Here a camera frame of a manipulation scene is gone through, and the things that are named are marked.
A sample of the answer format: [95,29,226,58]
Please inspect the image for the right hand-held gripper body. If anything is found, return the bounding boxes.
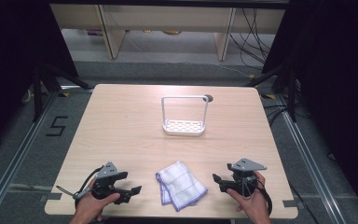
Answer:
[229,157,268,199]

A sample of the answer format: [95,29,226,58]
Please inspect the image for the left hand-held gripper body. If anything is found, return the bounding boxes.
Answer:
[90,161,121,201]

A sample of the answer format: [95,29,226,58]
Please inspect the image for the white checked dish cloth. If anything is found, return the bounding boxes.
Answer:
[155,160,209,213]

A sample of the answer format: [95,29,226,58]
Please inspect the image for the white wire cloth rack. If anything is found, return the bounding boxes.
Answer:
[160,94,210,137]

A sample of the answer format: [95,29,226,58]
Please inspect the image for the person's left hand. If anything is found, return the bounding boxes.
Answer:
[73,189,121,223]

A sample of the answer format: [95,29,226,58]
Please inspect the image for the person's right hand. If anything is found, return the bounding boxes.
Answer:
[226,171,271,224]

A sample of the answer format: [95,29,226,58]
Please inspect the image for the black metal stand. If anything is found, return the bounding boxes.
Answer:
[244,64,298,123]
[32,63,94,123]

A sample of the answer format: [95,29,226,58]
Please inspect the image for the black curtain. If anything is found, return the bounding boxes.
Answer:
[261,0,358,216]
[0,0,79,158]

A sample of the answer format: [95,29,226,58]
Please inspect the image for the beige desk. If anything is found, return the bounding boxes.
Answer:
[49,3,286,62]

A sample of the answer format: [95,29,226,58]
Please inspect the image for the thin grey wire loop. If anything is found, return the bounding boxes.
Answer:
[241,176,254,201]

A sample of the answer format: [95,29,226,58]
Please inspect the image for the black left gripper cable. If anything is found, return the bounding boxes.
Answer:
[74,165,105,216]

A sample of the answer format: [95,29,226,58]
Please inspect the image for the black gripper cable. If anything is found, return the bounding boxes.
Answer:
[255,177,274,217]
[74,165,105,216]

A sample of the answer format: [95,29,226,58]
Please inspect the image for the grey cable connector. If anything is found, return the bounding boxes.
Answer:
[55,185,91,201]

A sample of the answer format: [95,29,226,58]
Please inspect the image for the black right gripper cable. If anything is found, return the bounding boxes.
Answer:
[255,177,274,217]

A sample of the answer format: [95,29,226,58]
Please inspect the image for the aluminium floor rail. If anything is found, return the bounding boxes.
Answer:
[274,92,349,224]
[0,89,61,224]

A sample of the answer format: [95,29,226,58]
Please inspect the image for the black floor cables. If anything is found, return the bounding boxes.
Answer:
[263,103,294,126]

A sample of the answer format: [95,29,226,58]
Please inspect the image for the white floor cable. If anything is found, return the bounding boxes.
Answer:
[212,62,254,79]

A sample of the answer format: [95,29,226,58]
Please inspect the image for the bundle of black hanging cables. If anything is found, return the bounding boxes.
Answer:
[229,7,276,71]

